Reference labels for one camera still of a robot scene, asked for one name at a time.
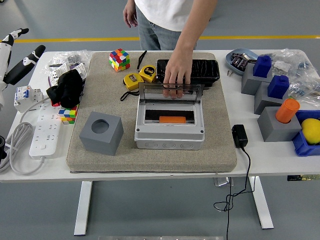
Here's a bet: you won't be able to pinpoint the clear plastic bracket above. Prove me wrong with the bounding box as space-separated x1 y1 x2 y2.
213 176 235 187

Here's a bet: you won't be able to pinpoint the clear bag of metal parts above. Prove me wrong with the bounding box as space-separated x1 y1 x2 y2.
41 49 92 76

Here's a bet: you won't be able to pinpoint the clear bags of small parts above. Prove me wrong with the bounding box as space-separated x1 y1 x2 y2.
259 48 320 108

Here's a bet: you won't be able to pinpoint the pale blue plate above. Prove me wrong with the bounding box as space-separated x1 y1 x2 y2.
224 48 258 76

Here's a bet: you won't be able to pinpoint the blue plastic block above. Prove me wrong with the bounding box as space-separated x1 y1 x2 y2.
252 54 273 78
267 74 290 99

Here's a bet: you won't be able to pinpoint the black cloth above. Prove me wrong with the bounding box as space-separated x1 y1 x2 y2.
45 69 85 109

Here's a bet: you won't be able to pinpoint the black glossy plastic tray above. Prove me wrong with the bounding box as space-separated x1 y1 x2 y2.
155 59 221 88

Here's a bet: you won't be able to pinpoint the person's left hand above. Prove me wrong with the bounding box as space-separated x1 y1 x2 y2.
162 48 195 100

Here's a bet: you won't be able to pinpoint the dark wrapped candies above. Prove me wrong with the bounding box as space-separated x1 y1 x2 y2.
230 52 257 71

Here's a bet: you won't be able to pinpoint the blue plastic bin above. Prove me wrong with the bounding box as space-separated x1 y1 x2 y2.
291 109 320 157

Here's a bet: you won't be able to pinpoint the person's right hand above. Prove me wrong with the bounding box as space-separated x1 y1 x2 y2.
122 6 139 28

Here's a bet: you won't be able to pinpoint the table height control panel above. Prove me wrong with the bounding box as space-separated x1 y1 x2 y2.
286 174 320 182

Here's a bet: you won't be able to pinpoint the white table leg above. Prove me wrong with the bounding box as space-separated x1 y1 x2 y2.
73 181 93 236
248 176 275 230

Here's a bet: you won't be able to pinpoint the grey block with round hole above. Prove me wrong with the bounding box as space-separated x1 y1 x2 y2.
78 111 125 156
257 106 303 143

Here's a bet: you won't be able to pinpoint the light grey junction box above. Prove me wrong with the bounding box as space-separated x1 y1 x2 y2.
134 98 206 151

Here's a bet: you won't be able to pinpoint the grey-brown mat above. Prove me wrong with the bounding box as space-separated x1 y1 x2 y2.
66 51 238 174

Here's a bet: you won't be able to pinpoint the orange cylinder battery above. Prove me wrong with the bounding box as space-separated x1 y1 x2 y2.
159 115 187 124
275 98 301 124

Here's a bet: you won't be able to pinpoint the yellow tape measure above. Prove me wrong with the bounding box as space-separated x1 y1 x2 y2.
136 50 159 85
120 72 145 102

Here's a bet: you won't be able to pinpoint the black power adapter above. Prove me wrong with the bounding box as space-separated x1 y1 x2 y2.
231 124 249 149

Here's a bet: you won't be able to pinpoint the white circuit breaker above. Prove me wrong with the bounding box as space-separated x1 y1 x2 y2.
13 85 45 113

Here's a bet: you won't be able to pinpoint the smoky transparent box lid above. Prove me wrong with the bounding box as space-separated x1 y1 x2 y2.
137 82 205 104

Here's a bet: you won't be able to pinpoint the colourful puzzle cube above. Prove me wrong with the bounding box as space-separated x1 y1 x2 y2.
108 48 131 73
58 104 80 125

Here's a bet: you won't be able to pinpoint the grey block holder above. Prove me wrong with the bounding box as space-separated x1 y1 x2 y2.
240 63 273 96
253 81 291 115

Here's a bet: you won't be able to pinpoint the white power strip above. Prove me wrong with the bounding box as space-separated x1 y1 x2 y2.
29 102 63 161

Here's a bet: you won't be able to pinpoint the person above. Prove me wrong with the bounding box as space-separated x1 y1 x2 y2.
122 0 218 51

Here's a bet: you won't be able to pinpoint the yellow fruit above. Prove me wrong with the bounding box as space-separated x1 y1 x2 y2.
300 117 320 145

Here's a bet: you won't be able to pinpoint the black adapter cord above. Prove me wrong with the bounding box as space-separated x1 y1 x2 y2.
213 146 256 240

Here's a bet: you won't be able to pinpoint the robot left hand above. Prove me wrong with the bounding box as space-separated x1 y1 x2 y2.
0 27 47 112

